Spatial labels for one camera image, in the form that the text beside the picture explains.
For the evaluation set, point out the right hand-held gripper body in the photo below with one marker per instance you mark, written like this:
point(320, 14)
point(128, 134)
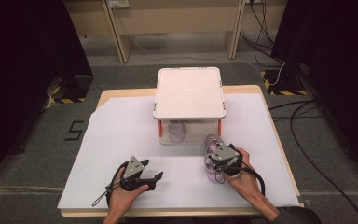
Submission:
point(225, 155)

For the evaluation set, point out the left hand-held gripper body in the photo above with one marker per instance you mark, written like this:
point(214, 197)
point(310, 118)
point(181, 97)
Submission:
point(133, 169)

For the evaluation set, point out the clear plastic cup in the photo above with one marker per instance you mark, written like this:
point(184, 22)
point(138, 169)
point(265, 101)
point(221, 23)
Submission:
point(213, 140)

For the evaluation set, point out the pink water bottle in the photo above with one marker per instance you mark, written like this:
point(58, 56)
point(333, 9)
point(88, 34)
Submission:
point(177, 132)

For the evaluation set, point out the white lidded storage box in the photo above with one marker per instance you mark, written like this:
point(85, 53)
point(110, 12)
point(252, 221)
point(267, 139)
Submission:
point(189, 93)

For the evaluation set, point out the person's left hand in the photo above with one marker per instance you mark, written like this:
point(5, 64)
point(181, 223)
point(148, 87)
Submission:
point(122, 197)

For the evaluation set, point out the person's right hand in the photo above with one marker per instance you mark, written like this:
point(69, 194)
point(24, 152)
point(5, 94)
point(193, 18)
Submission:
point(245, 183)

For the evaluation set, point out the white paper sheet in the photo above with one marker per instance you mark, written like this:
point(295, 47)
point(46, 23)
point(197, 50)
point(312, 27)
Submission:
point(121, 140)

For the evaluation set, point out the wooden table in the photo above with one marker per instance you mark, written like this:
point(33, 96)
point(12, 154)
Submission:
point(124, 92)

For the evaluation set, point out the black yellow striped base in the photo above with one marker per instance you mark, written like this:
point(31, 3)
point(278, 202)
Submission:
point(287, 82)
point(71, 90)

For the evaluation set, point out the beige wooden desk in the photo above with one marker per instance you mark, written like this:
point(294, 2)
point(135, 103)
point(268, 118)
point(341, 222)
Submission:
point(180, 18)

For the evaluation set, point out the black curtain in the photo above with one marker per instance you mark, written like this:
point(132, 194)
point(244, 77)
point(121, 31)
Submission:
point(21, 62)
point(338, 62)

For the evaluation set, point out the white power socket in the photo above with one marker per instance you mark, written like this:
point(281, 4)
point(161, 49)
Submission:
point(119, 3)

